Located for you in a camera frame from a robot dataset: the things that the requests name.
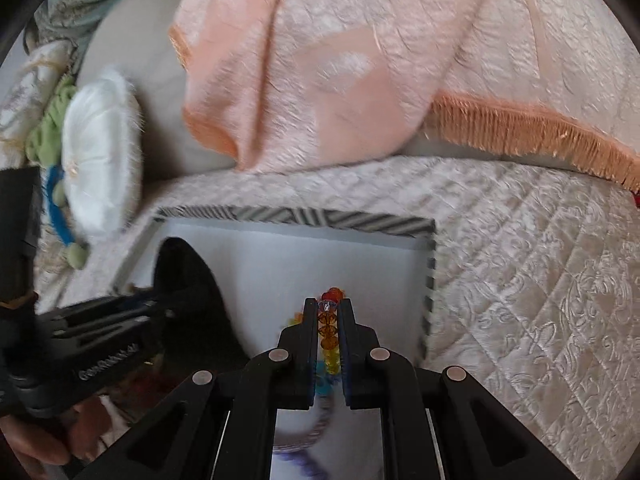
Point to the green plush toy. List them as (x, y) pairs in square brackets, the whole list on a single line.
[(50, 130)]

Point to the grey sofa cushion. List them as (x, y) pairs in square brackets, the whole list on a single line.
[(150, 85)]

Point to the peach fringed cloth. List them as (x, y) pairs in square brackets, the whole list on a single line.
[(380, 60)]

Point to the person's left hand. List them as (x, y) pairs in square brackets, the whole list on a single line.
[(35, 442)]

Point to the black pouch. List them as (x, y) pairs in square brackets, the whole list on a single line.
[(197, 300)]

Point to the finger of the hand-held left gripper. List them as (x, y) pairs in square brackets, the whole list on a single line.
[(100, 304), (110, 322)]

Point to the striped box with white inside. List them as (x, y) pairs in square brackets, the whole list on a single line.
[(340, 265)]

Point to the white furry cushion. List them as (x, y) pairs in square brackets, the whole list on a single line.
[(97, 155)]

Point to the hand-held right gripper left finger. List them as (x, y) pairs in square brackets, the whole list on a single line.
[(295, 355)]

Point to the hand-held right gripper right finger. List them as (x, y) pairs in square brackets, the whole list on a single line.
[(352, 355)]

